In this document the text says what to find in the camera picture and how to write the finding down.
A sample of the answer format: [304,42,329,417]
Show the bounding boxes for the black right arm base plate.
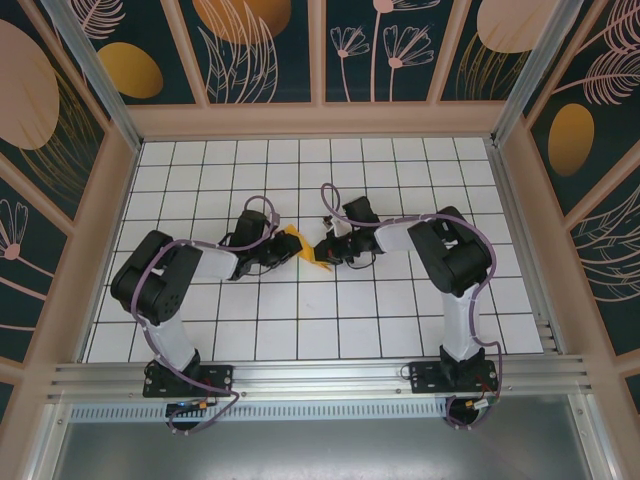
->
[408,359,499,396]

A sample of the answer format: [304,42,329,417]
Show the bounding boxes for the grey slotted cable duct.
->
[69,403,454,422]

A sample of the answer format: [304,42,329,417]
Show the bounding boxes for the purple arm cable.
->
[130,195,280,437]
[320,182,504,432]

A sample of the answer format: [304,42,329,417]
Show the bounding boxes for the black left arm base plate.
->
[143,363,235,399]

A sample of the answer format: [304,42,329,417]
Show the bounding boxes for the aluminium corner post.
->
[39,0,144,154]
[489,0,586,147]

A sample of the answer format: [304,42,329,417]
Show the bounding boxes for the aluminium mounting rail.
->
[47,354,594,401]

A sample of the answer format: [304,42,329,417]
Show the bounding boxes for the grey metal sheet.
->
[49,419,591,480]

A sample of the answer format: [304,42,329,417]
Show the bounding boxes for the aluminium side rail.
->
[485,138,569,357]

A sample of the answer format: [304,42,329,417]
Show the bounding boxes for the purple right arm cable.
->
[320,182,504,432]

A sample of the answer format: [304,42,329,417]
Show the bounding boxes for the yellow cloth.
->
[278,224,334,274]

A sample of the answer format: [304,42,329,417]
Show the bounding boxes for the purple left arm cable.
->
[130,195,280,437]

